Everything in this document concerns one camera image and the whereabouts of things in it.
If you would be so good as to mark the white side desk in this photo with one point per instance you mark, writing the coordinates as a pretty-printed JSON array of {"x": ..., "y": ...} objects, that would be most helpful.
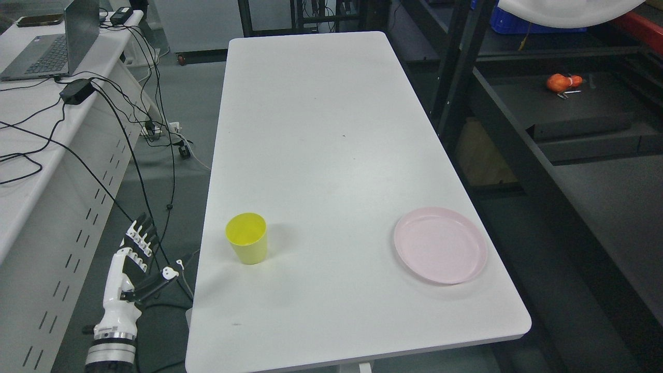
[{"x": 56, "y": 204}]

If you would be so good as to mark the black power adapter far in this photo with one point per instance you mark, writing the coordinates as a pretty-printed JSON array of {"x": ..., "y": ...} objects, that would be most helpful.
[{"x": 121, "y": 15}]

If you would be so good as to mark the black power adapter on desk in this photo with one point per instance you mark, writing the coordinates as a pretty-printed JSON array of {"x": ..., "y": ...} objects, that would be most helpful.
[{"x": 77, "y": 91}]

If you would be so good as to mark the yellow plastic cup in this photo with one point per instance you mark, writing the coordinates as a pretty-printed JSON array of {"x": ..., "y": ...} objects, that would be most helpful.
[{"x": 247, "y": 235}]

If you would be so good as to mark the black smartphone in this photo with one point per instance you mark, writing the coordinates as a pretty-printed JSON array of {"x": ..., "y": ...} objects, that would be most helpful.
[{"x": 40, "y": 20}]

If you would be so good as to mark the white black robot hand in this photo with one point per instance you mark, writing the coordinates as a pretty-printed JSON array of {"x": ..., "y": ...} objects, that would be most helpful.
[{"x": 128, "y": 283}]

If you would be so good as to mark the black metal shelf rack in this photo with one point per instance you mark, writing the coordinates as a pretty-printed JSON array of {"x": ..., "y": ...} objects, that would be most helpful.
[{"x": 569, "y": 184}]

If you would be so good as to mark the blue plastic crate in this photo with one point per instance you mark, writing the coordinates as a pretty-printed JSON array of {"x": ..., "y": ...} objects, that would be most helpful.
[{"x": 505, "y": 23}]

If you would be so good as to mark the white power strip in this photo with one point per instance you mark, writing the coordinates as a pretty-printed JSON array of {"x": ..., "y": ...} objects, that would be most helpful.
[{"x": 152, "y": 130}]

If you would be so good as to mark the pink plastic plate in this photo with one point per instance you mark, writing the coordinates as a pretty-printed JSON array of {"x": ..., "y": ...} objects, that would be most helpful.
[{"x": 440, "y": 245}]

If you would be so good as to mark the grey laptop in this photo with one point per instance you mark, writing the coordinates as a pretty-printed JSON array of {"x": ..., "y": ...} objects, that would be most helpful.
[{"x": 49, "y": 56}]

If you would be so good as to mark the orange toy on shelf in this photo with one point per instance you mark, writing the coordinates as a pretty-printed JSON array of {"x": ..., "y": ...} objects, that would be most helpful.
[{"x": 559, "y": 83}]

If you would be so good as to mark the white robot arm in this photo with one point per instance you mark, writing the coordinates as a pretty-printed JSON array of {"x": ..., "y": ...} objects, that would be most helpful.
[{"x": 111, "y": 352}]

